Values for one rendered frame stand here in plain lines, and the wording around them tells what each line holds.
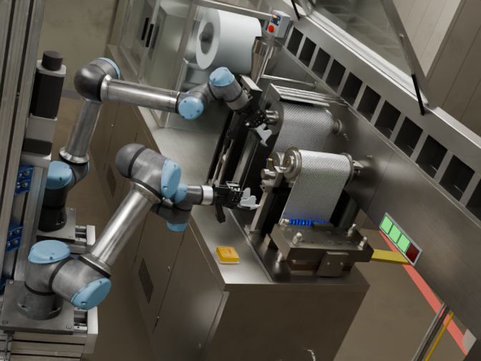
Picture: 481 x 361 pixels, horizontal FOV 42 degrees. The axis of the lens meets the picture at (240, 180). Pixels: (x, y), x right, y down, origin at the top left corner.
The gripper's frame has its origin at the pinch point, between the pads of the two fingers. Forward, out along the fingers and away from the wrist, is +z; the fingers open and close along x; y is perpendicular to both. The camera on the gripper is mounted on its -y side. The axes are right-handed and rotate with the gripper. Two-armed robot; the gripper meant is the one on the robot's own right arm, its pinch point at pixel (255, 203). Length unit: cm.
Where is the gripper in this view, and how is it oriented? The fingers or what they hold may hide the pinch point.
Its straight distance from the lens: 248.6
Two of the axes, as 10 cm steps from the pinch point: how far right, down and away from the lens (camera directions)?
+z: 8.9, 0.8, 4.4
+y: 2.9, -8.5, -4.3
